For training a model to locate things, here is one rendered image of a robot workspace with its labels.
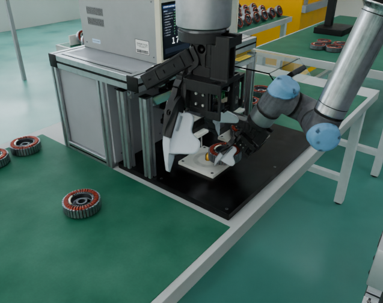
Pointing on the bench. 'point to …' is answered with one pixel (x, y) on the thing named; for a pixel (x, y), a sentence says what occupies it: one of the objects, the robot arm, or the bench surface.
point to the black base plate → (236, 190)
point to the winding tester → (130, 27)
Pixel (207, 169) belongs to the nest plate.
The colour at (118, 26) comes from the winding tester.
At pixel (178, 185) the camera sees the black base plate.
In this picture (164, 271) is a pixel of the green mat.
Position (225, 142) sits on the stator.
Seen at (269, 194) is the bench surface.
